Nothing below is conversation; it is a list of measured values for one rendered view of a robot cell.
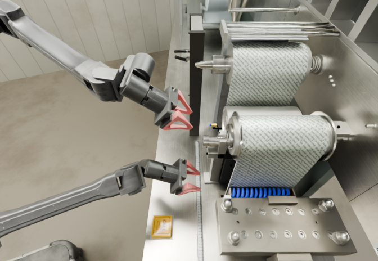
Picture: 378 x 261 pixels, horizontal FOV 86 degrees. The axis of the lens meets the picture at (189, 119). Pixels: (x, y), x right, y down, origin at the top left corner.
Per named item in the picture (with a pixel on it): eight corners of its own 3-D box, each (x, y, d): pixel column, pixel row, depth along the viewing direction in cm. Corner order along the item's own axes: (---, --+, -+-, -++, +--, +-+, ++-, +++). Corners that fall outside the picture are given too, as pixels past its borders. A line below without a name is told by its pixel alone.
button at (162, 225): (154, 217, 78) (153, 215, 76) (172, 217, 78) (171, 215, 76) (152, 237, 73) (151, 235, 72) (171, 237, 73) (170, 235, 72)
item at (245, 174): (227, 187, 74) (236, 160, 60) (292, 187, 74) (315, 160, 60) (228, 188, 73) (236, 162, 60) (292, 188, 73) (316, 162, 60)
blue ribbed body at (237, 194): (229, 190, 74) (230, 186, 71) (288, 190, 74) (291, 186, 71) (230, 199, 72) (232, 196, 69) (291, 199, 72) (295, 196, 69)
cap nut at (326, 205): (316, 201, 69) (323, 196, 66) (327, 201, 69) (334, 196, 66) (321, 212, 67) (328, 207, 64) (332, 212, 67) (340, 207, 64)
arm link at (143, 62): (100, 100, 52) (88, 76, 45) (115, 69, 58) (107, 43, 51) (146, 107, 52) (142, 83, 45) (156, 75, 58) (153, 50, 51)
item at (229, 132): (230, 147, 56) (225, 149, 63) (238, 147, 56) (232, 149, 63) (229, 120, 58) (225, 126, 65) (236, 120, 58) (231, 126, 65)
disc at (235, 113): (227, 132, 71) (234, 100, 60) (229, 132, 71) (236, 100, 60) (234, 170, 61) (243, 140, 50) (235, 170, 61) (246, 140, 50)
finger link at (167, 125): (183, 140, 56) (154, 126, 51) (183, 121, 61) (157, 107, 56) (199, 128, 52) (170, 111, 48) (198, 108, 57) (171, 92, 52)
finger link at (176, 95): (183, 131, 58) (156, 117, 54) (184, 113, 63) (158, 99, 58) (199, 119, 54) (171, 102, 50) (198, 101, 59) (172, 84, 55)
